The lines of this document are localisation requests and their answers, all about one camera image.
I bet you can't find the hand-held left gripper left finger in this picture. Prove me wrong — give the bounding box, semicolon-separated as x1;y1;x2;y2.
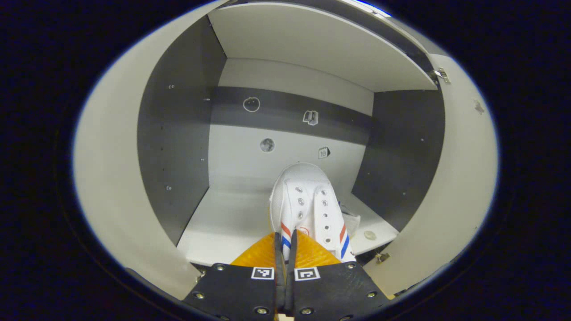
183;230;286;321

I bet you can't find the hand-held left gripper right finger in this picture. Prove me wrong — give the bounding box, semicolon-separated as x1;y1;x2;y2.
285;230;391;321

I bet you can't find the grey shoe cabinet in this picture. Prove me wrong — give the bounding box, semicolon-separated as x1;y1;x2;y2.
137;2;447;268

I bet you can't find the white striped shoe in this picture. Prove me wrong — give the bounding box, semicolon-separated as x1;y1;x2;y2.
268;163;357;263
339;202;362;237

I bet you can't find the grey cabinet door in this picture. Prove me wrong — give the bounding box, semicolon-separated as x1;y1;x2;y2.
74;0;228;301
364;53;499;297

